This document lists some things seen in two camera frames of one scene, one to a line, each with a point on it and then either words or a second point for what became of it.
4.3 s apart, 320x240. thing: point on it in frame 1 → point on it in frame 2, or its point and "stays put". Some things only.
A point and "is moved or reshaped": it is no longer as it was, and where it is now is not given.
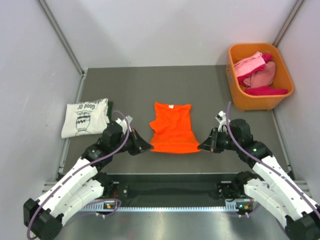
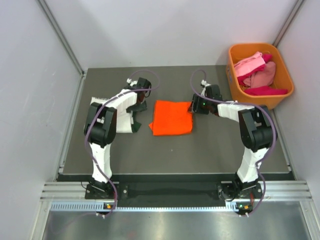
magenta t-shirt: [258, 90] stays put
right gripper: [211, 144] → [195, 105]
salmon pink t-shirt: [263, 77] stays put
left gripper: [139, 143] → [141, 107]
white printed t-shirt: [85, 118] → [124, 119]
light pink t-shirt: [247, 65] stays put
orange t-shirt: [173, 130] is moved or reshaped
